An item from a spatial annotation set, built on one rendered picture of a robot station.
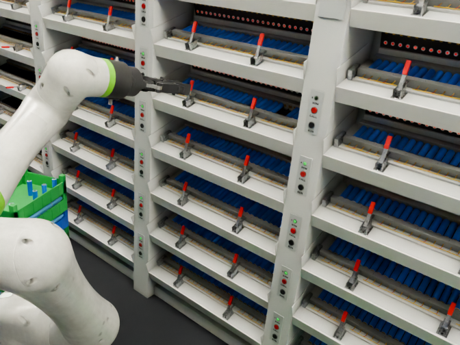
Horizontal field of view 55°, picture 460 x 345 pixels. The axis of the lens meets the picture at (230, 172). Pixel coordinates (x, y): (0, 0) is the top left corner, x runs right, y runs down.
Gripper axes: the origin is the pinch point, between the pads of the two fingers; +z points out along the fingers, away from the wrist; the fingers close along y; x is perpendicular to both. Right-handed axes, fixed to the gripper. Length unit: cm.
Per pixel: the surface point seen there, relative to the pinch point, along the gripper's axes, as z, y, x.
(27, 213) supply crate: -10, -51, -58
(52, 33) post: 22, -100, 4
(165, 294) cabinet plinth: 43, -23, -94
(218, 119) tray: 21.0, 1.3, -8.7
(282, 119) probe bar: 26.2, 21.5, -3.3
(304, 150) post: 20.8, 34.2, -9.5
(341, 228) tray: 25, 50, -28
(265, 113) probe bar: 26.1, 15.3, -3.1
